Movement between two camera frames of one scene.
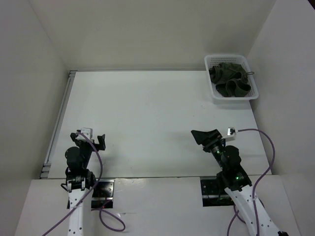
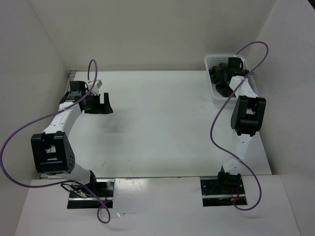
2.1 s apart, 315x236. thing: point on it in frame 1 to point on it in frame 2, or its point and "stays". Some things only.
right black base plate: x=213 y=194 stays
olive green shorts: x=232 y=79 stays
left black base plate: x=103 y=195 stays
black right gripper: x=202 y=136 to x=246 y=72
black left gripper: x=96 y=147 to x=101 y=108
